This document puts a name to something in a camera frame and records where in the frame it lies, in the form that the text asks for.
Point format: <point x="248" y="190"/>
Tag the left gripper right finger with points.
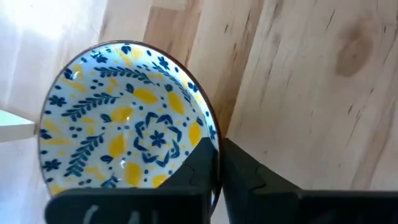
<point x="311" y="208"/>

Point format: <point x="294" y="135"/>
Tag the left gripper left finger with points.
<point x="130" y="208"/>

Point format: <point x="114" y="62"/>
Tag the yellow blue lemon pattern bowl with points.
<point x="124" y="109"/>

